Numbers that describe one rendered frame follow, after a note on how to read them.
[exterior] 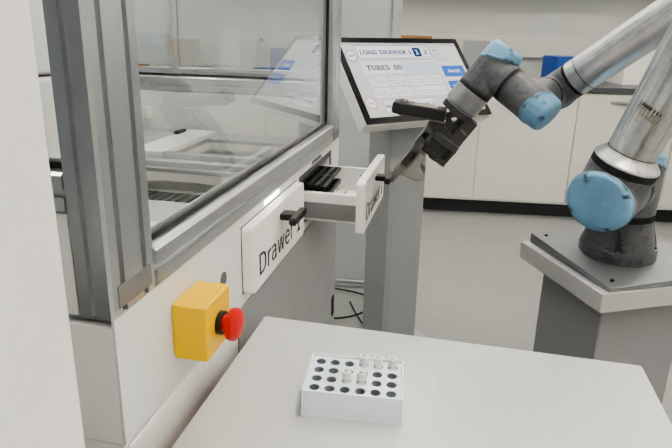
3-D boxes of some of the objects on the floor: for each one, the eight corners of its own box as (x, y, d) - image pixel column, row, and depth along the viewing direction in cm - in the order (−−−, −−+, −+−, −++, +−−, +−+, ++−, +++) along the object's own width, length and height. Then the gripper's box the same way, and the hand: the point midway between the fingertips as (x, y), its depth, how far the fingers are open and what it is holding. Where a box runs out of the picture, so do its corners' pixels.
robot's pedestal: (579, 483, 160) (624, 231, 138) (661, 580, 132) (733, 283, 110) (483, 501, 153) (514, 239, 131) (548, 608, 125) (601, 297, 103)
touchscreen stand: (486, 385, 203) (519, 101, 174) (388, 429, 179) (407, 109, 151) (399, 325, 243) (413, 86, 214) (309, 355, 219) (311, 90, 191)
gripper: (478, 127, 113) (412, 204, 121) (477, 119, 123) (417, 191, 131) (445, 100, 113) (381, 180, 121) (447, 95, 124) (387, 168, 131)
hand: (393, 173), depth 125 cm, fingers closed on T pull, 3 cm apart
